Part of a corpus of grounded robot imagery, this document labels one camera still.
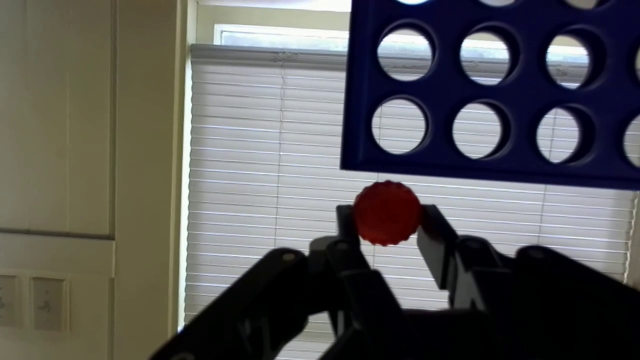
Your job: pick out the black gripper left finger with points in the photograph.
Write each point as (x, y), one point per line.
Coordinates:
(286, 300)

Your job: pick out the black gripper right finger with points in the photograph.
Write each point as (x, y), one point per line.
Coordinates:
(546, 300)

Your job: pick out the orange game chip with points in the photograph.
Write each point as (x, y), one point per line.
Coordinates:
(386, 212)

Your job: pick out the blue gameboard with holes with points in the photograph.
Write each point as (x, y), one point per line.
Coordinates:
(442, 91)

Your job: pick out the white window blind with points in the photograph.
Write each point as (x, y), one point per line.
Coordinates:
(267, 167)

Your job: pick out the white wall switch plate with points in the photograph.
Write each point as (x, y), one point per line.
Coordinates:
(48, 303)
(11, 300)

